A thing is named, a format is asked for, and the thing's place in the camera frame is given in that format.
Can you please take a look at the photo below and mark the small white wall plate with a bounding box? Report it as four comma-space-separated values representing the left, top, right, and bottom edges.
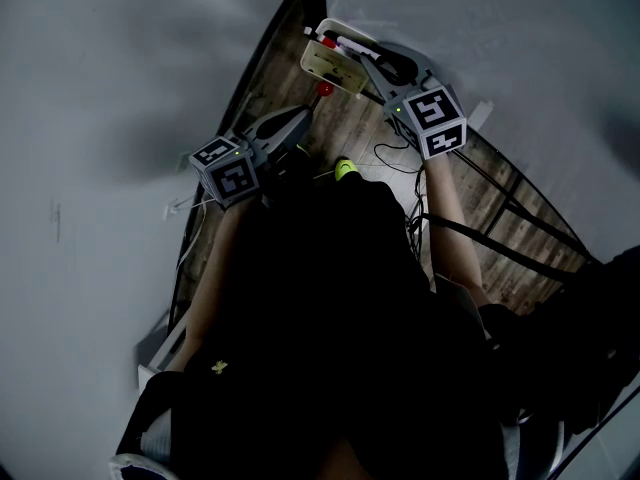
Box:
468, 99, 495, 133

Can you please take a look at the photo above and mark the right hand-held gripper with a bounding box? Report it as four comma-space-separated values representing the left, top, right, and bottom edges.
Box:
357, 41, 469, 162

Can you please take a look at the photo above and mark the white plastic marker tray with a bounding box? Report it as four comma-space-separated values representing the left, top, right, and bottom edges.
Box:
299, 16, 385, 96

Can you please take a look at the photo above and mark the person's black clothing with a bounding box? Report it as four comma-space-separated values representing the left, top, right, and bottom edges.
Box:
113, 147, 509, 480

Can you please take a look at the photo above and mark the person's left forearm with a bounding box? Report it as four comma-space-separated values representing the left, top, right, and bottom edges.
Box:
167, 196, 264, 373

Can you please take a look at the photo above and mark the white cable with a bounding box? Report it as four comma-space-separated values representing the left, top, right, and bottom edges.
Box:
174, 195, 209, 274

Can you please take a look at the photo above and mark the person's right forearm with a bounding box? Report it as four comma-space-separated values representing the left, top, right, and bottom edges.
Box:
421, 151, 487, 307

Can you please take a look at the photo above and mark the black metal frame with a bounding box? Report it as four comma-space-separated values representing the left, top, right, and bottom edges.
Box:
449, 145, 601, 269

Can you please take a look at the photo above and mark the thin black floor cable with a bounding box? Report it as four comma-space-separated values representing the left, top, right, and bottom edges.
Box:
373, 140, 426, 175

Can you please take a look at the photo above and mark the person's yellow-green right shoe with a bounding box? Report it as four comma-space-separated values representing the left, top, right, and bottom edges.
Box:
333, 156, 361, 183

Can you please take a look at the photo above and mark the black whiteboard marker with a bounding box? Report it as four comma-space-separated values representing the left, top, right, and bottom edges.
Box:
335, 34, 389, 68

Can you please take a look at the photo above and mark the black bag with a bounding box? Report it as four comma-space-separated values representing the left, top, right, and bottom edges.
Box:
477, 245, 640, 437

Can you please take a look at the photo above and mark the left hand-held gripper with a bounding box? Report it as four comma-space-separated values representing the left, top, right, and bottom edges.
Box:
188, 105, 315, 211

